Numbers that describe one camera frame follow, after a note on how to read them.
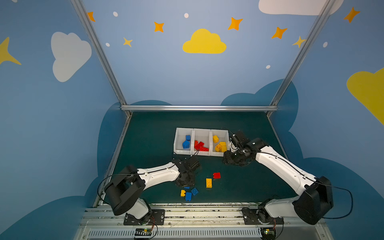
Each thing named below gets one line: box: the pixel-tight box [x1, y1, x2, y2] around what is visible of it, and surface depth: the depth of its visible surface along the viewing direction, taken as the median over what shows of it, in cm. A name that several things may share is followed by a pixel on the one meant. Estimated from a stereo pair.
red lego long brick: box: [199, 146, 210, 152], surface depth 100 cm
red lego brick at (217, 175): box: [212, 172, 222, 179], surface depth 90 cm
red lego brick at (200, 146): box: [195, 141, 205, 151], surface depth 101 cm
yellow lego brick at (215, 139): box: [212, 135, 219, 143], surface depth 105 cm
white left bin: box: [173, 127, 194, 155], surface depth 101 cm
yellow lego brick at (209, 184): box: [206, 178, 213, 189], surface depth 86 cm
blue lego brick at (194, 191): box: [190, 187, 199, 196], surface depth 84 cm
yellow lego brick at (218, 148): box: [215, 144, 222, 152], surface depth 100 cm
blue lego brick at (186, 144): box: [182, 140, 191, 149], surface depth 99 cm
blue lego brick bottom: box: [185, 192, 192, 202], surface depth 82 cm
